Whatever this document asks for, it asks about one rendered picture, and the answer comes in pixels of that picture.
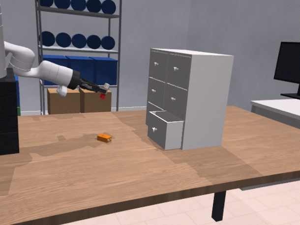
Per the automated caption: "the red and white eraser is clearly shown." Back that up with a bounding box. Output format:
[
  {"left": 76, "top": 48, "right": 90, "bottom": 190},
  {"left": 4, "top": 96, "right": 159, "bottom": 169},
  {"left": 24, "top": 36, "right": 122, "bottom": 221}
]
[{"left": 100, "top": 83, "right": 109, "bottom": 99}]

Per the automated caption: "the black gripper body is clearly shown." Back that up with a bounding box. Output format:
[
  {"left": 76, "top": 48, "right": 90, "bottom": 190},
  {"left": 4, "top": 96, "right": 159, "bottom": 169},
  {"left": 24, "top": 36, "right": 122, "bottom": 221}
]
[{"left": 67, "top": 70, "right": 89, "bottom": 90}]

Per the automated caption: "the grey chest of drawers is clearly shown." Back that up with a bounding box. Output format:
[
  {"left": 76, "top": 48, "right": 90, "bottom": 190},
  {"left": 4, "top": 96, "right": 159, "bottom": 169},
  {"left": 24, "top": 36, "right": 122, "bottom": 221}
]
[{"left": 147, "top": 48, "right": 234, "bottom": 150}]

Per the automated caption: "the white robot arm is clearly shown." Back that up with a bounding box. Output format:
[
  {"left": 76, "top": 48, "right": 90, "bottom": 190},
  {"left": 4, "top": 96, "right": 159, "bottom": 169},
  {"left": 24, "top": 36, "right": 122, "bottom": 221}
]
[{"left": 0, "top": 5, "right": 73, "bottom": 97}]

